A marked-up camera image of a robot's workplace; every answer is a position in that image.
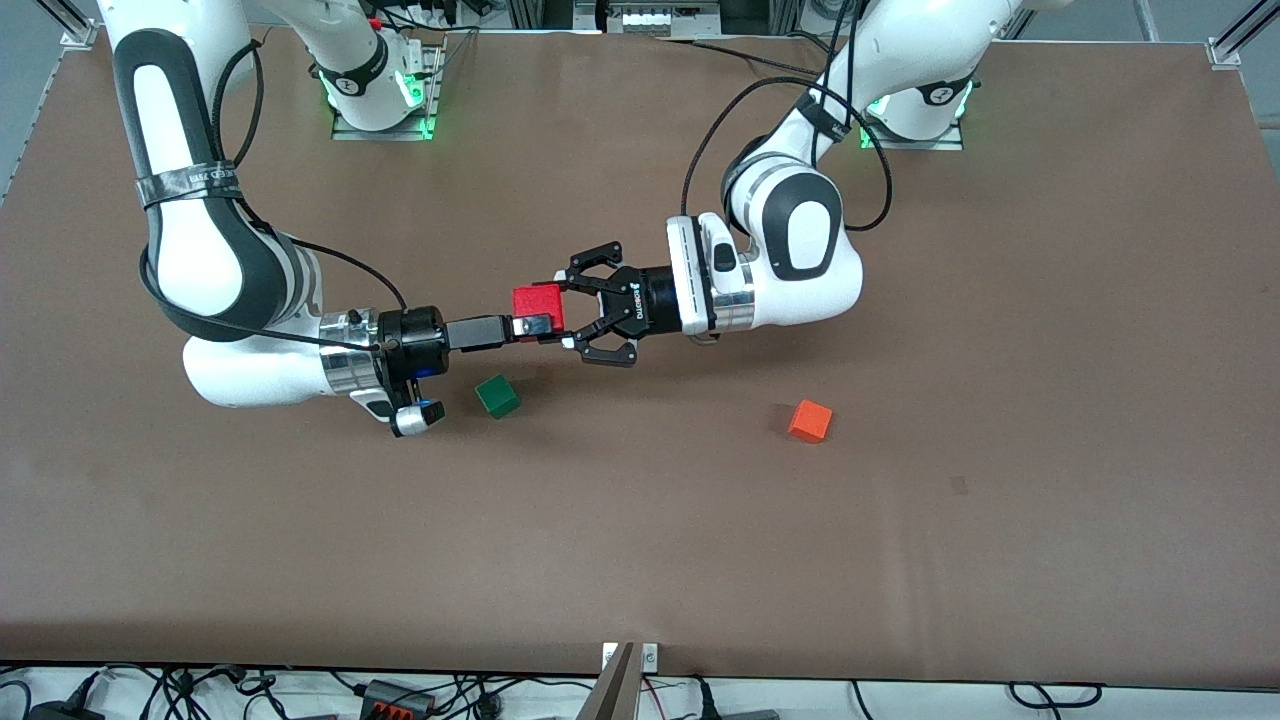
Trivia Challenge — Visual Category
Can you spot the red wooden block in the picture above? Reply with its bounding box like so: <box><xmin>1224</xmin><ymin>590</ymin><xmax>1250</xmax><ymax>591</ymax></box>
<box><xmin>512</xmin><ymin>284</ymin><xmax>567</xmax><ymax>337</ymax></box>

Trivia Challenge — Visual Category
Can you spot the green wooden block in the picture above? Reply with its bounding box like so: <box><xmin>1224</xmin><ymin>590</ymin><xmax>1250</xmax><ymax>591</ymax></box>
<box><xmin>475</xmin><ymin>374</ymin><xmax>523</xmax><ymax>420</ymax></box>

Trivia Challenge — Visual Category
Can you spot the orange wooden block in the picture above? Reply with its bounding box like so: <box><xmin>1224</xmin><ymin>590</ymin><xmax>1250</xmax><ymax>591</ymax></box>
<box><xmin>787</xmin><ymin>398</ymin><xmax>834</xmax><ymax>445</ymax></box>

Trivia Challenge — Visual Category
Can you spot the brown table cover mat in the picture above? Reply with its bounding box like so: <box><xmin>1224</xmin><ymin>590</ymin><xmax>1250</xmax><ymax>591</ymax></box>
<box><xmin>0</xmin><ymin>22</ymin><xmax>1280</xmax><ymax>691</ymax></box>

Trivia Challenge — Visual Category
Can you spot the white power strip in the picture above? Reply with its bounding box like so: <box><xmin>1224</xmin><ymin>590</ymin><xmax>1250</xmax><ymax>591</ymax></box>
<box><xmin>608</xmin><ymin>0</ymin><xmax>723</xmax><ymax>39</ymax></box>

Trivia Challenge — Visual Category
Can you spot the black orange connector box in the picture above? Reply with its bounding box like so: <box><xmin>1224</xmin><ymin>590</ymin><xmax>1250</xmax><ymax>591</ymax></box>
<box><xmin>360</xmin><ymin>679</ymin><xmax>438</xmax><ymax>718</ymax></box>

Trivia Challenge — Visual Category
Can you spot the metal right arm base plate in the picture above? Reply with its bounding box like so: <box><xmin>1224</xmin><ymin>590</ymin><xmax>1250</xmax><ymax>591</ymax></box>
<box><xmin>330</xmin><ymin>40</ymin><xmax>446</xmax><ymax>142</ymax></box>

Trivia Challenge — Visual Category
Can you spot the black velcro cable strap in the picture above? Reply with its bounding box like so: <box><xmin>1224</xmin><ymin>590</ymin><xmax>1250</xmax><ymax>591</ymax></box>
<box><xmin>135</xmin><ymin>163</ymin><xmax>243</xmax><ymax>209</ymax></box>
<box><xmin>798</xmin><ymin>92</ymin><xmax>853</xmax><ymax>139</ymax></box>

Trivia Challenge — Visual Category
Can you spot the black cable on table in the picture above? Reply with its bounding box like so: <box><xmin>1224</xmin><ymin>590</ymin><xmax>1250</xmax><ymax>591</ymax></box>
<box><xmin>665</xmin><ymin>35</ymin><xmax>836</xmax><ymax>79</ymax></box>

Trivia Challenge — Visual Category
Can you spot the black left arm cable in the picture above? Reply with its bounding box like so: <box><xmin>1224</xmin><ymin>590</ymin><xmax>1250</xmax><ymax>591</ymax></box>
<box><xmin>682</xmin><ymin>0</ymin><xmax>894</xmax><ymax>233</ymax></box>

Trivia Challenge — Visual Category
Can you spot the white metal bracket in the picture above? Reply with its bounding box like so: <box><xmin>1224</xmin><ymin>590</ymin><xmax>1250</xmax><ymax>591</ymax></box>
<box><xmin>600</xmin><ymin>642</ymin><xmax>661</xmax><ymax>673</ymax></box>

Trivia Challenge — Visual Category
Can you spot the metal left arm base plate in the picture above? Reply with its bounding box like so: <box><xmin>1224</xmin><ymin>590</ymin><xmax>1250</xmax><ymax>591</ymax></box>
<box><xmin>858</xmin><ymin>95</ymin><xmax>966</xmax><ymax>152</ymax></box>

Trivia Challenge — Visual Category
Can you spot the brown wooden post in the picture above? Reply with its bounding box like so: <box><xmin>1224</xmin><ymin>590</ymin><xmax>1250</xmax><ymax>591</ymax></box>
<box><xmin>577</xmin><ymin>641</ymin><xmax>641</xmax><ymax>720</ymax></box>

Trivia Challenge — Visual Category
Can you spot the aluminium frame profile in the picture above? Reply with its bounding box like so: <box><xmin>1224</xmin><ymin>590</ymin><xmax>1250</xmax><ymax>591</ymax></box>
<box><xmin>40</xmin><ymin>0</ymin><xmax>101</xmax><ymax>48</ymax></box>
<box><xmin>1208</xmin><ymin>0</ymin><xmax>1280</xmax><ymax>68</ymax></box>

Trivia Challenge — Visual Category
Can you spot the black looped cable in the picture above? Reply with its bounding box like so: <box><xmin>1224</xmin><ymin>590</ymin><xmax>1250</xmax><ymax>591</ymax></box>
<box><xmin>1008</xmin><ymin>681</ymin><xmax>1104</xmax><ymax>709</ymax></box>

